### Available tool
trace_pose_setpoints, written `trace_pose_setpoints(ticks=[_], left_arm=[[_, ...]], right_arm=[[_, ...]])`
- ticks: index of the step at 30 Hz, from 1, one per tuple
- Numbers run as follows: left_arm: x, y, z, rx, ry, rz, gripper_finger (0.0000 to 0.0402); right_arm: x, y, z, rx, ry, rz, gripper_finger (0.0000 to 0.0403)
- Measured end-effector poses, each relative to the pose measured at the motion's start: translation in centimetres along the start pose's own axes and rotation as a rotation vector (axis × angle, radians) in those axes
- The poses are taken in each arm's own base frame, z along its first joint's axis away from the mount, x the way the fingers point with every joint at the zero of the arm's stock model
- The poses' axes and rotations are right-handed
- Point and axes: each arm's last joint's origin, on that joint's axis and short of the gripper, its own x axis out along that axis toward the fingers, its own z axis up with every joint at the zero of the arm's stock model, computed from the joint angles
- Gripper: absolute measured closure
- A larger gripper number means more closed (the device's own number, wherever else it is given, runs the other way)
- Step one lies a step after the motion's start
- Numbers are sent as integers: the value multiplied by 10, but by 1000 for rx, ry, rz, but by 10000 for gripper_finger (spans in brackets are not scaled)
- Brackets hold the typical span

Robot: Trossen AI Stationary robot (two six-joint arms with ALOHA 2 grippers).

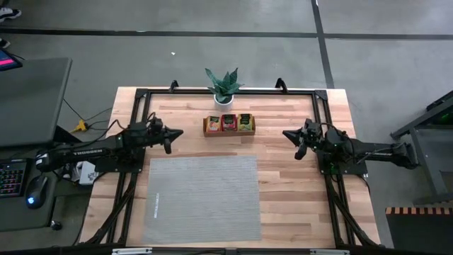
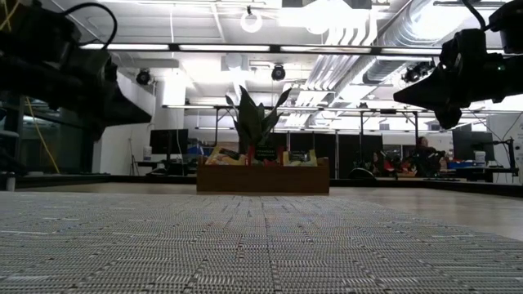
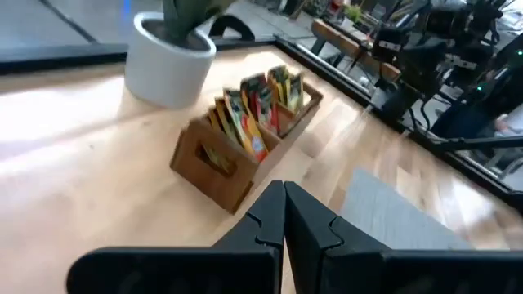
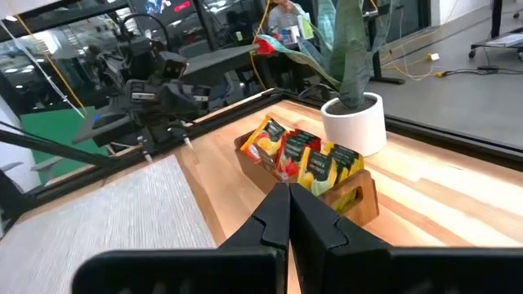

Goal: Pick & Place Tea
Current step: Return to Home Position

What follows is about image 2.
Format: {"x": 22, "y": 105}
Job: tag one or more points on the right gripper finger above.
{"x": 421, "y": 90}

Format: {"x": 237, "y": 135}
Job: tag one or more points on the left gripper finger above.
{"x": 126, "y": 110}

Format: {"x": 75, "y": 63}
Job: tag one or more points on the orange foil tea bag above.
{"x": 224, "y": 157}

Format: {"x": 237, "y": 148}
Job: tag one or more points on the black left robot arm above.
{"x": 28, "y": 61}

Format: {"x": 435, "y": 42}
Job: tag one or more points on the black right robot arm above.
{"x": 508, "y": 77}

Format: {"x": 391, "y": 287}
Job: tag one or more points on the black track light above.
{"x": 417, "y": 71}

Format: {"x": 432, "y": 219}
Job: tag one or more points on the black ceiling spotlight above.
{"x": 278, "y": 72}
{"x": 143, "y": 77}

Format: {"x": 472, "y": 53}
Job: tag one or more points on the white bottle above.
{"x": 147, "y": 153}

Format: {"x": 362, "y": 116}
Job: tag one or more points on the black computer monitor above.
{"x": 168, "y": 141}
{"x": 468, "y": 143}

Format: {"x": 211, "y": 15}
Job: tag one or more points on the person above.
{"x": 382, "y": 163}
{"x": 425, "y": 157}

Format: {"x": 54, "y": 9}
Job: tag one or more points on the white cup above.
{"x": 480, "y": 157}

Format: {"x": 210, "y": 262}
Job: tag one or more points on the long light bar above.
{"x": 224, "y": 47}

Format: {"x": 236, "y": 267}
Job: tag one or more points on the black partition panels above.
{"x": 318, "y": 147}

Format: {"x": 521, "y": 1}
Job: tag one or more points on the green snake plant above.
{"x": 253, "y": 120}

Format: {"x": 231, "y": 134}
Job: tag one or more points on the grey woven placemat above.
{"x": 122, "y": 253}

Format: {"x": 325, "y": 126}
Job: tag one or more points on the brown cardboard box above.
{"x": 261, "y": 179}

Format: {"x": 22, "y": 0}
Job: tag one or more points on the white round ceiling lamp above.
{"x": 251, "y": 21}

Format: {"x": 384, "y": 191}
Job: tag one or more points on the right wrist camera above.
{"x": 463, "y": 47}

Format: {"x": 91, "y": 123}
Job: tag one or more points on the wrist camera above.
{"x": 463, "y": 47}
{"x": 61, "y": 38}

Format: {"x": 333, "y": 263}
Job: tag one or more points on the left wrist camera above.
{"x": 61, "y": 38}

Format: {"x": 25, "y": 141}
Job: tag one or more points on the small grey post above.
{"x": 10, "y": 181}

